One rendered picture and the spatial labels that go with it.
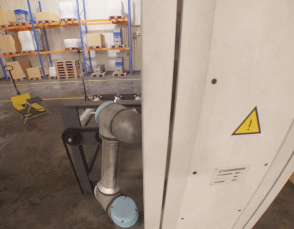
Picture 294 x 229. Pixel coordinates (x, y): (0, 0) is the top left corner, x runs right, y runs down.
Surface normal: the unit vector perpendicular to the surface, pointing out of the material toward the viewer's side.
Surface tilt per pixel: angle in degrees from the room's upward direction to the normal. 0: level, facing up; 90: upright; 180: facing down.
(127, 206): 7
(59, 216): 0
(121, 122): 51
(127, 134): 82
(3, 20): 90
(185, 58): 90
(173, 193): 90
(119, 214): 7
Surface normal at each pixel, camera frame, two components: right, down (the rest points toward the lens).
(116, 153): 0.59, 0.33
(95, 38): 0.06, 0.44
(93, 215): 0.00, -0.90
